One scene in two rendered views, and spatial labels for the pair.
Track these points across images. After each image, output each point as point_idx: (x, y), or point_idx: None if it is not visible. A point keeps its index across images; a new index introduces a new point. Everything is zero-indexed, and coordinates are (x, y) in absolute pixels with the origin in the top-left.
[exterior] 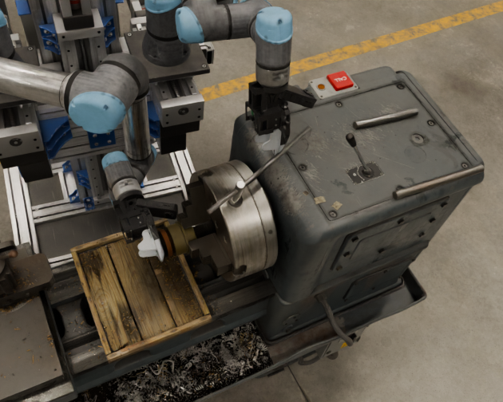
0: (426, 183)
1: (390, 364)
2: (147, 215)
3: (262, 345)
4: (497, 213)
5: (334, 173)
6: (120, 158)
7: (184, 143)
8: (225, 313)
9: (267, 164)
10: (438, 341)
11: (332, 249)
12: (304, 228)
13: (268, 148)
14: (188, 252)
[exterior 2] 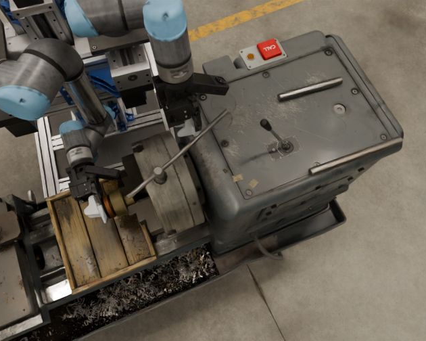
0: (343, 159)
1: (318, 253)
2: (91, 183)
3: (209, 261)
4: (415, 132)
5: (253, 149)
6: (72, 127)
7: (143, 99)
8: (170, 251)
9: (185, 148)
10: (358, 236)
11: (252, 215)
12: (222, 205)
13: (184, 134)
14: (128, 214)
